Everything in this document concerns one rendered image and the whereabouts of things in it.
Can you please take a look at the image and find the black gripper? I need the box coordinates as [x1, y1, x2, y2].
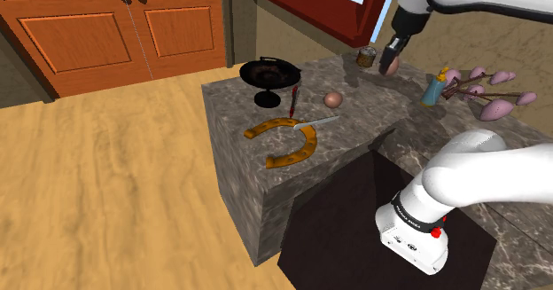
[378, 5, 432, 76]

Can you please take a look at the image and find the brown tin can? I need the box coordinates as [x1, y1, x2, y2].
[355, 46, 378, 69]

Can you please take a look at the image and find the blue bottle with yellow cap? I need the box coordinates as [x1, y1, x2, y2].
[420, 67, 450, 108]

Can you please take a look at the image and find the red framed window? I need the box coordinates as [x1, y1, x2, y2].
[238, 0, 395, 49]

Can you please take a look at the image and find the silver knife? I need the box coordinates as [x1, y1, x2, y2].
[292, 115, 340, 131]

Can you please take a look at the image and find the red and black pen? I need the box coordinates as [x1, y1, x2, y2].
[288, 85, 300, 118]

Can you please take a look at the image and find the golden horseshoe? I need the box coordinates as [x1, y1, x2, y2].
[243, 117, 319, 170]

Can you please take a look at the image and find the pink flower branch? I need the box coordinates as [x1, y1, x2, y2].
[440, 66, 539, 122]

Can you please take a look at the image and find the dark robot stand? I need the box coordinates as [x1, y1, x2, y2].
[276, 149, 498, 290]

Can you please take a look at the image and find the wooden double door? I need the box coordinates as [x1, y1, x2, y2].
[0, 0, 229, 100]

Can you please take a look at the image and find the black pedestal bowl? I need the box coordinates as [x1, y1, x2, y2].
[238, 57, 302, 109]

